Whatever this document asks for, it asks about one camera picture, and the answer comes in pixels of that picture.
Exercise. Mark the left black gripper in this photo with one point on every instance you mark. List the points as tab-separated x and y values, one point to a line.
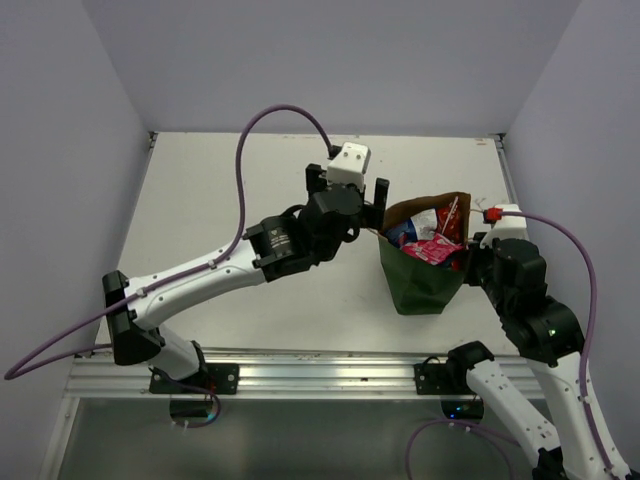
368	214

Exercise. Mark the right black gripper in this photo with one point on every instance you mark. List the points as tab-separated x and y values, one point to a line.
480	251

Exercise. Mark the small pink candy packet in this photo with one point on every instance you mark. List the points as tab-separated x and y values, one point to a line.
434	251

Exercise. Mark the red Doritos bag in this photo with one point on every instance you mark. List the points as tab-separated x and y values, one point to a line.
452	216

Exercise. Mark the blue chips bag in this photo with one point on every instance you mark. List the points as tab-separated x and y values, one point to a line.
420	227

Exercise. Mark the green paper bag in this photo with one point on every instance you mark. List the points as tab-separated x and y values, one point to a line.
416	287

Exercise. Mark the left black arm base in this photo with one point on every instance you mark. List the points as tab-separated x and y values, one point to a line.
210	378

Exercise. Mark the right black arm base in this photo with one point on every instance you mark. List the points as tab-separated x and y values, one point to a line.
449	378

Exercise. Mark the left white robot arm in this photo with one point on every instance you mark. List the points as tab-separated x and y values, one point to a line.
302	237

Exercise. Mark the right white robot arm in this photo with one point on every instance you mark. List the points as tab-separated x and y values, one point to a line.
574	442

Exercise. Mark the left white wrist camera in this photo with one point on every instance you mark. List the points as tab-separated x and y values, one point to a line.
349	166

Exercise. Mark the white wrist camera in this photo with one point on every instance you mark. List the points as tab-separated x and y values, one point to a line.
505	222
349	166

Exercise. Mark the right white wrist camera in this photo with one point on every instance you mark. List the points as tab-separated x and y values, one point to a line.
505	222

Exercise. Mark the aluminium front rail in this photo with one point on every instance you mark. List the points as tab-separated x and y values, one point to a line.
269	375

